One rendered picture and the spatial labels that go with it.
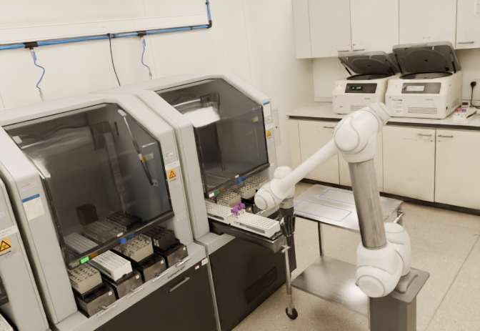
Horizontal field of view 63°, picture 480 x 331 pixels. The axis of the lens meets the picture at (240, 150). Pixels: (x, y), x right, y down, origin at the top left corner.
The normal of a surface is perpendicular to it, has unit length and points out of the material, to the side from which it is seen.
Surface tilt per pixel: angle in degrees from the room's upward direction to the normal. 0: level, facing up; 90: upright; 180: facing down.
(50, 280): 90
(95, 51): 90
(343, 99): 90
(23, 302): 90
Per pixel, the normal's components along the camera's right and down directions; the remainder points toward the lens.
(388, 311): -0.67, 0.29
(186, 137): 0.73, 0.11
